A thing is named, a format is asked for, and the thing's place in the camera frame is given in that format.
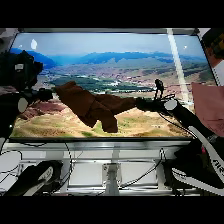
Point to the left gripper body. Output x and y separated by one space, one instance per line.
44 94

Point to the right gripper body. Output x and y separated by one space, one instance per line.
148 104

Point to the brown garment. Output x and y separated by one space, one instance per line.
91 106

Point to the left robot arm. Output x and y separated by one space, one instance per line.
10 110

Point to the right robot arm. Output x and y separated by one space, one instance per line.
203 156

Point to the white garment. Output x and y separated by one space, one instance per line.
220 75

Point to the dark checked garment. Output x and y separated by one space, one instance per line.
215 41

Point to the silver frame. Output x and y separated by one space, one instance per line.
111 166

